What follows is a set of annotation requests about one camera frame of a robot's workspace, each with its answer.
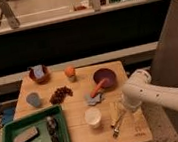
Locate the bunch of dark grapes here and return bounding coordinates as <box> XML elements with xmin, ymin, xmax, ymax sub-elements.
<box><xmin>49</xmin><ymin>86</ymin><xmax>73</xmax><ymax>104</ymax></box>

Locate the white paper cup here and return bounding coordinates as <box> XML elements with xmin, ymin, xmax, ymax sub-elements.
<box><xmin>84</xmin><ymin>107</ymin><xmax>102</xmax><ymax>129</ymax></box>

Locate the blue-grey cloth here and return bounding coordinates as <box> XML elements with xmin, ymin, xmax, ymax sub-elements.
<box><xmin>85</xmin><ymin>92</ymin><xmax>103</xmax><ymax>106</ymax></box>

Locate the metal fork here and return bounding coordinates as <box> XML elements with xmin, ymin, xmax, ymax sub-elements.
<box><xmin>113</xmin><ymin>111</ymin><xmax>125</xmax><ymax>138</ymax></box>

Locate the black ladle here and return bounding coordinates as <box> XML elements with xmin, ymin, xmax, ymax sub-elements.
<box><xmin>46</xmin><ymin>116</ymin><xmax>59</xmax><ymax>142</ymax></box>

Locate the blue cup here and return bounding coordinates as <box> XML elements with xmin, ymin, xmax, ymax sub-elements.
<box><xmin>26</xmin><ymin>92</ymin><xmax>41</xmax><ymax>107</ymax></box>

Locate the small glass cup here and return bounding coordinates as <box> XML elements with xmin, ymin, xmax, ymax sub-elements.
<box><xmin>68</xmin><ymin>75</ymin><xmax>77</xmax><ymax>82</ymax></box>

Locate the orange fruit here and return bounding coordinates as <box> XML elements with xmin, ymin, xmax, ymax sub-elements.
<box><xmin>64</xmin><ymin>65</ymin><xmax>76</xmax><ymax>77</ymax></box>

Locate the grey sponge block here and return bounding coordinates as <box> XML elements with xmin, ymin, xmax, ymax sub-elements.
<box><xmin>13</xmin><ymin>127</ymin><xmax>39</xmax><ymax>142</ymax></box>

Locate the purple bowl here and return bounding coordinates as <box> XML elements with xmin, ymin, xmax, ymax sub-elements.
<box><xmin>93</xmin><ymin>68</ymin><xmax>117</xmax><ymax>88</ymax></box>

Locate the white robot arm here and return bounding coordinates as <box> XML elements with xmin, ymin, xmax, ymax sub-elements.
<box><xmin>122</xmin><ymin>69</ymin><xmax>178</xmax><ymax>111</ymax></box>

